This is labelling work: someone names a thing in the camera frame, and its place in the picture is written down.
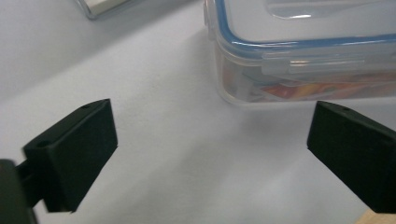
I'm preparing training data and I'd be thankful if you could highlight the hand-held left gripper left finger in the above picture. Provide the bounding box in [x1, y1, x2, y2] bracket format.
[21, 98, 119, 214]

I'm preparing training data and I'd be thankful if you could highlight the white wire rack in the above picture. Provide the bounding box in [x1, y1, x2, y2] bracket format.
[74, 0, 132, 21]

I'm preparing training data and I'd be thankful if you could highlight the pale grey table mat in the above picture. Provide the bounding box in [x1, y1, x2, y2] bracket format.
[0, 0, 396, 224]

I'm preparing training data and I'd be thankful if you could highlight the large clear lidded food container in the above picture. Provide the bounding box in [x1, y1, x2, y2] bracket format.
[204, 0, 396, 105]

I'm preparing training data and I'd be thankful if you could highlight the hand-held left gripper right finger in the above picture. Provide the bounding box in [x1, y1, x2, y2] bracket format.
[306, 100, 396, 215]

